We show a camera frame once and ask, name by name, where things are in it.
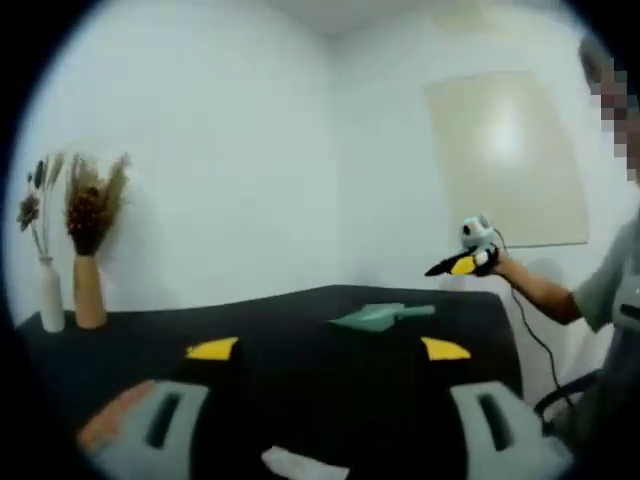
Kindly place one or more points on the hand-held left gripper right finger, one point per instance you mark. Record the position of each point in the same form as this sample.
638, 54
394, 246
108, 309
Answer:
525, 450

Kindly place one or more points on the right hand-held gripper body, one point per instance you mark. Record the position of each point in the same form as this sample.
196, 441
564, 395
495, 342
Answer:
479, 235

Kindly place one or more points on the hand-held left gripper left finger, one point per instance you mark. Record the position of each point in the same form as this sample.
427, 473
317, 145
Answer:
170, 450

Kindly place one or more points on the green dustpan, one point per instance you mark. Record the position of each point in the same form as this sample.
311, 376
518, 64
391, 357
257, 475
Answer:
372, 320

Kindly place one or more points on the white paper trash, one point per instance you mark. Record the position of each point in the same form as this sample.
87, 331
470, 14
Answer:
295, 462

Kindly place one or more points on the black tabletop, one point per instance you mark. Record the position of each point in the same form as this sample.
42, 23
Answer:
150, 332

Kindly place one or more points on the person's right hand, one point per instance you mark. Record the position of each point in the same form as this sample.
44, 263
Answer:
494, 262

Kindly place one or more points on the black office chair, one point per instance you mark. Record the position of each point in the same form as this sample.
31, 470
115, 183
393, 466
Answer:
565, 395

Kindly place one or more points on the person in grey shirt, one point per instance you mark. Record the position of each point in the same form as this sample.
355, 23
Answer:
612, 390

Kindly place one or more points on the tan ceramic vase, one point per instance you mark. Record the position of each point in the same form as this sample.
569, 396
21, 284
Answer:
90, 295

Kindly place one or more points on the white bottle vase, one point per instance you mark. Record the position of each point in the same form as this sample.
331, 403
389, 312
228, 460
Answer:
51, 300

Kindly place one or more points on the brown dried grass bouquet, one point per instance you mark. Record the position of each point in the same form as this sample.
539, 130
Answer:
92, 210

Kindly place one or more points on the dried sunflower stems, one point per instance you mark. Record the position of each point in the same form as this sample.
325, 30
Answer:
31, 207

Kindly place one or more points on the beige wall board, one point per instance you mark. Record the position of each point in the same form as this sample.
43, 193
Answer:
505, 160

